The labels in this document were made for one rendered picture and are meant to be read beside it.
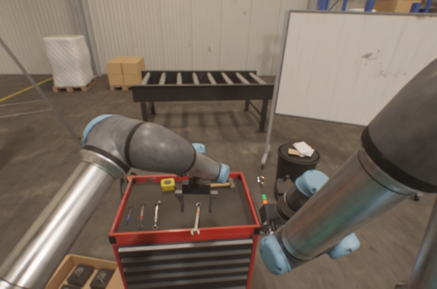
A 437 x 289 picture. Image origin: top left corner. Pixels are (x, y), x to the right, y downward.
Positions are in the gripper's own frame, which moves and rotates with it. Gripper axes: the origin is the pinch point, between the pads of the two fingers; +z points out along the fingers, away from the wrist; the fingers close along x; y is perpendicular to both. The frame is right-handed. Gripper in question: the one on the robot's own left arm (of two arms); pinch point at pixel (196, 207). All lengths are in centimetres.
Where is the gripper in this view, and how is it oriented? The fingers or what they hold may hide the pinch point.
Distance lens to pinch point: 115.4
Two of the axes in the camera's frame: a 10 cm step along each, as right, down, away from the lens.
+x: -10.0, -0.2, -0.2
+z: -0.3, 9.6, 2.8
